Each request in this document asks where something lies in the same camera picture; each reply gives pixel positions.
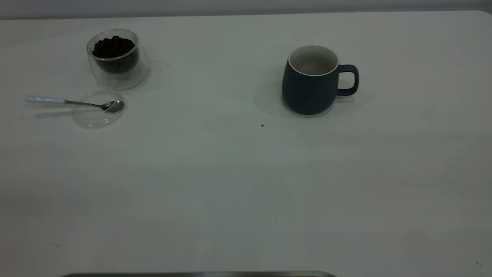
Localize dark grey ceramic mug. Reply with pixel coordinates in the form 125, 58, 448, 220
282, 45, 360, 116

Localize metal spoon with white handle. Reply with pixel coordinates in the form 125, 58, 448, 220
25, 95, 125, 114

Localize double-walled clear glass cup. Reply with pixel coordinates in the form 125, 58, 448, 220
86, 28, 150, 91

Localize dark roasted coffee beans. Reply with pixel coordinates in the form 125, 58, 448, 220
92, 35, 140, 74

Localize clear glass saucer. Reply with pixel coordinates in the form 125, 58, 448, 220
71, 85, 126, 129

